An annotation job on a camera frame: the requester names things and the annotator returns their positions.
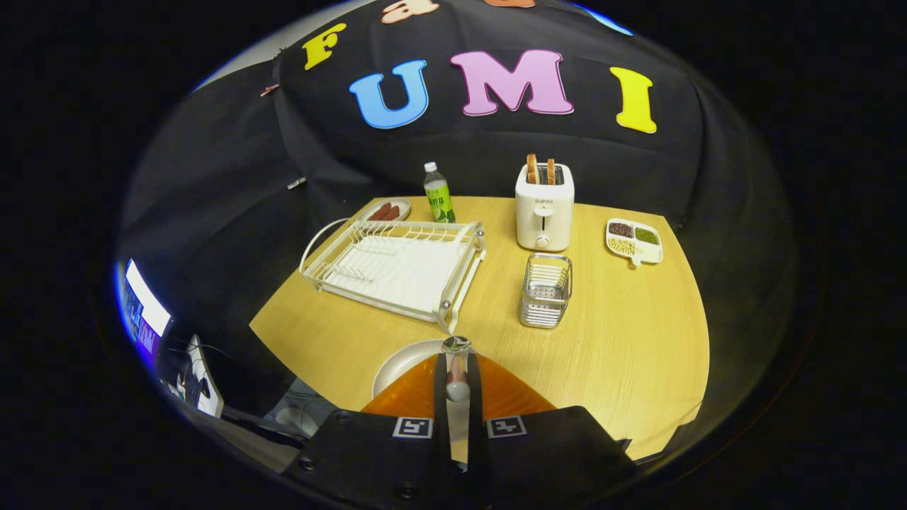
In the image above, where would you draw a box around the metal spoon with pink handle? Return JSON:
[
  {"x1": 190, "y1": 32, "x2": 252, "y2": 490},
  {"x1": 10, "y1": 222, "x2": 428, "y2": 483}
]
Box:
[{"x1": 441, "y1": 335, "x2": 474, "y2": 404}]

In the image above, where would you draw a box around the white flat object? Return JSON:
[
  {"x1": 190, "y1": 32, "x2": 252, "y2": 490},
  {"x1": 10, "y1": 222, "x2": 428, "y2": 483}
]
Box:
[{"x1": 176, "y1": 334, "x2": 225, "y2": 418}]

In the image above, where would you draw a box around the white toaster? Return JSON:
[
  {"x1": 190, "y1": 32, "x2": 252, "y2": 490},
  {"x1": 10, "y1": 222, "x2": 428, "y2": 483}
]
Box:
[{"x1": 514, "y1": 163, "x2": 575, "y2": 253}]

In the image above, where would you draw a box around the white round plate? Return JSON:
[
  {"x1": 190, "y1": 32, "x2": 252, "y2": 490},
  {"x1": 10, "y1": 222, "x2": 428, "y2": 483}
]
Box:
[{"x1": 371, "y1": 338, "x2": 470, "y2": 465}]

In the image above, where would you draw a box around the white wire dish rack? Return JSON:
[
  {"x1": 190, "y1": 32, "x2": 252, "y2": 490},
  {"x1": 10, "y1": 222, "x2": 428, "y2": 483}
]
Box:
[{"x1": 299, "y1": 217, "x2": 488, "y2": 335}]

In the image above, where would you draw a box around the white divided dish with beans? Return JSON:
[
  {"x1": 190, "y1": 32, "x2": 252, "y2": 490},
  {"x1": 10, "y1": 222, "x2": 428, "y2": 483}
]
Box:
[{"x1": 605, "y1": 217, "x2": 665, "y2": 268}]

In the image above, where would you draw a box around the small round beige saucer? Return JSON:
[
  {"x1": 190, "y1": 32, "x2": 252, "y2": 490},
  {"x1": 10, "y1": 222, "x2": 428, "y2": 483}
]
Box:
[{"x1": 357, "y1": 197, "x2": 412, "y2": 223}]

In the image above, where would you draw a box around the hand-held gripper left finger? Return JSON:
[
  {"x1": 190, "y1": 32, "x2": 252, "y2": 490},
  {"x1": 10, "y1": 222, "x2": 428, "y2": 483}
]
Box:
[{"x1": 283, "y1": 353, "x2": 462, "y2": 510}]

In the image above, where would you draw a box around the bright monitor screen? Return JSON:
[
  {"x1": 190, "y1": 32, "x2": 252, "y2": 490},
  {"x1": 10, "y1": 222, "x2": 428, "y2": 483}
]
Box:
[{"x1": 115, "y1": 258, "x2": 173, "y2": 359}]

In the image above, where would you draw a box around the green label drink bottle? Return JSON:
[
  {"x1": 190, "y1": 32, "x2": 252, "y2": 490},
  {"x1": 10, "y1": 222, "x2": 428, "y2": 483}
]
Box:
[{"x1": 423, "y1": 161, "x2": 456, "y2": 225}]

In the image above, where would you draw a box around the metal wire basket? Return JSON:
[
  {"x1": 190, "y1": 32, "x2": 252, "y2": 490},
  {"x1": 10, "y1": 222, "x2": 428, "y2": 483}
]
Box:
[{"x1": 519, "y1": 252, "x2": 573, "y2": 329}]

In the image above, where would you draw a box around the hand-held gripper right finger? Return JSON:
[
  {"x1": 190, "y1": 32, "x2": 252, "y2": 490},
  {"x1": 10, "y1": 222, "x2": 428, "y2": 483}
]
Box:
[{"x1": 464, "y1": 353, "x2": 639, "y2": 510}]

